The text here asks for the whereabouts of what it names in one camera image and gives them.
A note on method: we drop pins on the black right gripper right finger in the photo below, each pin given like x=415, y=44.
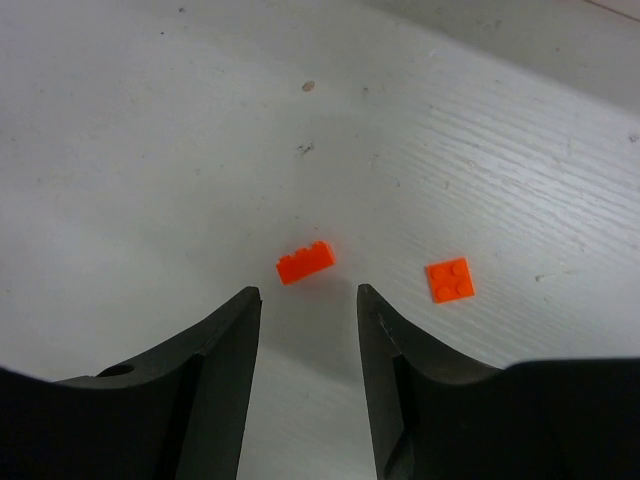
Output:
x=435, y=413

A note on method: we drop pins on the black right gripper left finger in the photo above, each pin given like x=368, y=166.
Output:
x=175, y=411

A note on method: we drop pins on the orange small brick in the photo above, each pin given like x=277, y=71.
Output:
x=450, y=281
x=305, y=262

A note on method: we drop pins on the white three-compartment plastic bin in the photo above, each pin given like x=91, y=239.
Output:
x=580, y=44

